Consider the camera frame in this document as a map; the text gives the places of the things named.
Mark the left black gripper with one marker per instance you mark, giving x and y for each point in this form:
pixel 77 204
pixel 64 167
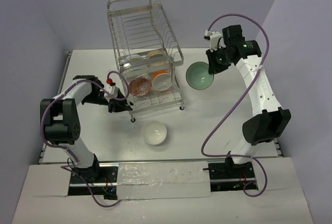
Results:
pixel 115 104

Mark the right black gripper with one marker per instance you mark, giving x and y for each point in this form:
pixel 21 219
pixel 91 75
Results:
pixel 213 68

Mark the pale green bowl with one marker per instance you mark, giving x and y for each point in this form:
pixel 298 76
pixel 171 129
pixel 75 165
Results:
pixel 198 77

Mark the red patterned bowl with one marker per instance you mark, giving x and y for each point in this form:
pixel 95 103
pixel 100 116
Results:
pixel 139 86

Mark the white bowl pink rim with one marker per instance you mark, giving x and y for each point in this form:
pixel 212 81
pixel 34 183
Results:
pixel 162 81

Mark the steel two-tier dish rack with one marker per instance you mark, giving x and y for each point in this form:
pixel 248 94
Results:
pixel 138 27

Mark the white bowl beige outside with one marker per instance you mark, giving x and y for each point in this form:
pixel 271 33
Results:
pixel 154 54

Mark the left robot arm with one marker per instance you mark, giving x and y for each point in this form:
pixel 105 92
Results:
pixel 60 126

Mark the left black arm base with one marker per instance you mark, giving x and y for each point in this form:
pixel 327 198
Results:
pixel 105 185

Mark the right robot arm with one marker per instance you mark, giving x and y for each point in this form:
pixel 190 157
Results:
pixel 269 119

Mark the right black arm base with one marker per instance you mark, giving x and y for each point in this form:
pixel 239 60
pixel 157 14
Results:
pixel 227 176

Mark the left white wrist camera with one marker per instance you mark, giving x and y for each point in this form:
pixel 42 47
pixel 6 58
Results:
pixel 111 88

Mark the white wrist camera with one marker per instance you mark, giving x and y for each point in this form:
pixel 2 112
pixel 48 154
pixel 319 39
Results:
pixel 214 38
pixel 111 88

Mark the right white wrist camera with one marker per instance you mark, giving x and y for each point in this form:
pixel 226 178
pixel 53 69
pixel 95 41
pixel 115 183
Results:
pixel 214 38

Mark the aluminium table edge rail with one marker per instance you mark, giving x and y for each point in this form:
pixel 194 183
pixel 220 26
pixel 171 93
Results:
pixel 67 61

